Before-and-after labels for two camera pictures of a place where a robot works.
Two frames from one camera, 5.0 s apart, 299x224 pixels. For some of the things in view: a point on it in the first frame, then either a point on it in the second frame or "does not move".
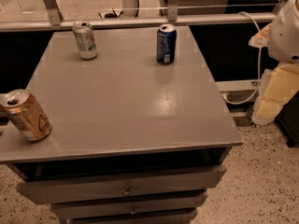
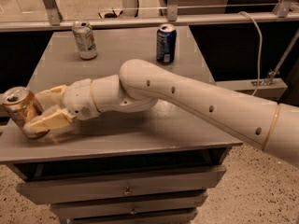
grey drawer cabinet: (133, 140) does not move
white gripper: (286, 36) -> (78, 99)
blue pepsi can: (166, 39) does not move
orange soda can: (27, 114) does not move
